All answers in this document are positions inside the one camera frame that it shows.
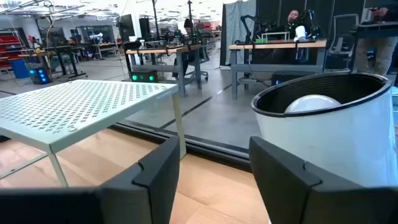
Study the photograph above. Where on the white cylinder object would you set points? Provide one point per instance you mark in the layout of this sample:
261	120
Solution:
300	32

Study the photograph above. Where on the small rack with coloured bins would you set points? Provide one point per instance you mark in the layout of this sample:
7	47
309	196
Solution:
260	40

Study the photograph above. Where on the shelf with red bins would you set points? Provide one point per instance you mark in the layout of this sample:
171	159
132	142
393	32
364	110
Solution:
9	40

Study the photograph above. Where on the black computer with green lights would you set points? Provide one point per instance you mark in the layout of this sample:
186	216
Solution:
143	76

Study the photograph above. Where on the person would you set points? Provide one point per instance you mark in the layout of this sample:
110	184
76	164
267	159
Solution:
293	17
188	25
373	53

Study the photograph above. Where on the black partition panels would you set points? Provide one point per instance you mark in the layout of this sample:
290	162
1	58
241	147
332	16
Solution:
270	12

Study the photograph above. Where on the grey curtain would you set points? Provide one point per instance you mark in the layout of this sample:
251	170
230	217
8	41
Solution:
236	28

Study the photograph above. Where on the black background robot arm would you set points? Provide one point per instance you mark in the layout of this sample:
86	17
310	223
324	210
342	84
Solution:
248	31

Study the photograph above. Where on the black standing desk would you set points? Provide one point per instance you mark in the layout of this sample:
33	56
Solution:
373	31

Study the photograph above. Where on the wood-top grey workbench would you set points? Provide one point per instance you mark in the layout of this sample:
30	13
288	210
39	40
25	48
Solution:
161	49
276	45

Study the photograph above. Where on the white cup with black rim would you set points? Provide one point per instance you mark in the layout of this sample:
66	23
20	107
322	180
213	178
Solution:
326	146

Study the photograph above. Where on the grey office chair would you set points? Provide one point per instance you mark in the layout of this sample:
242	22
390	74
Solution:
202	54
343	31

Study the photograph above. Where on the black computer tower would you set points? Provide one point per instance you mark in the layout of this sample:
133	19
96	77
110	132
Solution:
292	77

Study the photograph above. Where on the blue barrel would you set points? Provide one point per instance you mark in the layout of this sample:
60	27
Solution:
20	68

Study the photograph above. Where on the pale green perforated metal shelf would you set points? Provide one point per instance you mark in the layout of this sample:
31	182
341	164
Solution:
77	105

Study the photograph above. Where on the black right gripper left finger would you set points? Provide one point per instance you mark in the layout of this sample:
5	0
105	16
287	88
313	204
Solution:
149	186

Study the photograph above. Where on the black-legged workbench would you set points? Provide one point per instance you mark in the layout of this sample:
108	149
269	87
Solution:
66	48

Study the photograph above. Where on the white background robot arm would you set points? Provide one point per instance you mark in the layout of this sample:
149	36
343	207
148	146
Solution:
96	38

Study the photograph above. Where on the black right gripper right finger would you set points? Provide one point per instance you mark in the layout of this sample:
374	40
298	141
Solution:
295	193

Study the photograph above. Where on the black computer with blue lights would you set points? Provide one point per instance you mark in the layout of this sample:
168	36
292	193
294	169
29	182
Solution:
38	76

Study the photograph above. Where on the black monitor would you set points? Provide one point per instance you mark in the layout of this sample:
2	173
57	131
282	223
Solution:
126	26

